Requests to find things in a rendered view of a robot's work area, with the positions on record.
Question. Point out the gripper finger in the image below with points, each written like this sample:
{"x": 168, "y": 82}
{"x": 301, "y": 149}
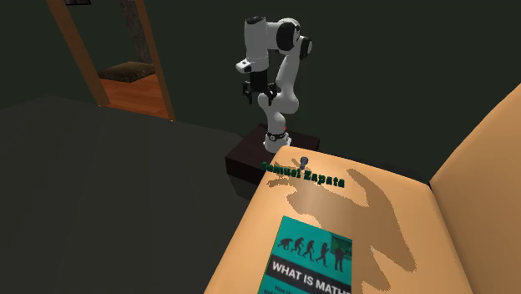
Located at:
{"x": 270, "y": 97}
{"x": 247, "y": 93}

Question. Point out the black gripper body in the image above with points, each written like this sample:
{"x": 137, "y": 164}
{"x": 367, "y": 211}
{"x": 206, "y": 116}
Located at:
{"x": 258, "y": 79}

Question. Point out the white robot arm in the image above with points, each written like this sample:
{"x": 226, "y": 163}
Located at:
{"x": 285, "y": 75}

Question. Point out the dark robot stand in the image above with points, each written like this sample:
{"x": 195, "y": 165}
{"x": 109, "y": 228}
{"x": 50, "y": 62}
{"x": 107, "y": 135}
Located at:
{"x": 248, "y": 156}

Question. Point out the green letter name sign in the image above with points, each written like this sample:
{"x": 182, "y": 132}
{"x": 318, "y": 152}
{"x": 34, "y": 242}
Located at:
{"x": 309, "y": 177}

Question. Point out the dark grey floor cushion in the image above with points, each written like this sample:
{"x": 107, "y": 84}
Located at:
{"x": 127, "y": 71}

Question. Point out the teal book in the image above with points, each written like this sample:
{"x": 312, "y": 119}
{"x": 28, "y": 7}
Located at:
{"x": 309, "y": 244}

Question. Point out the tan sofa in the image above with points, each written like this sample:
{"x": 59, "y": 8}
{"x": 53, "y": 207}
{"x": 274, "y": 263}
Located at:
{"x": 407, "y": 228}

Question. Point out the wooden door frame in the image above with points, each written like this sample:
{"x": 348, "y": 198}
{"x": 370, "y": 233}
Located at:
{"x": 83, "y": 57}

